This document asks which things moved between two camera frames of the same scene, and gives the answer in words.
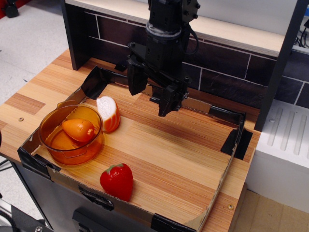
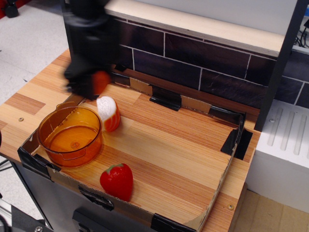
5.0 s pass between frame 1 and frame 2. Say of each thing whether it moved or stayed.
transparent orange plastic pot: stayed
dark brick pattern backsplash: stayed
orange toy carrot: moved
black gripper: moved
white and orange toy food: stayed
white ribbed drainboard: stayed
